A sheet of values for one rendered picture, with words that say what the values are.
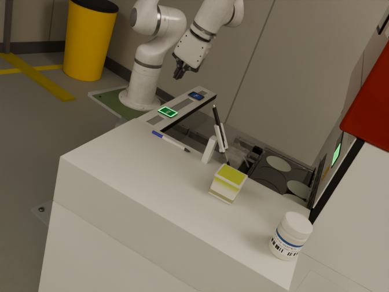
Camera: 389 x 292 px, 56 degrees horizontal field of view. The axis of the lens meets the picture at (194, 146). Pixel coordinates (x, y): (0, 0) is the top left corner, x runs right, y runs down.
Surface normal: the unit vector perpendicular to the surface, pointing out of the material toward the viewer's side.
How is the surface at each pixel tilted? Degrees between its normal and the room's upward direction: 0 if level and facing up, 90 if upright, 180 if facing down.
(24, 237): 0
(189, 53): 94
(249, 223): 0
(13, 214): 0
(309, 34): 90
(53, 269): 90
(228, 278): 90
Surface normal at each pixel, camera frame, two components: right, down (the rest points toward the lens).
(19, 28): 0.77, 0.51
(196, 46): -0.35, 0.40
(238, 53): -0.56, 0.25
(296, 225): 0.30, -0.83
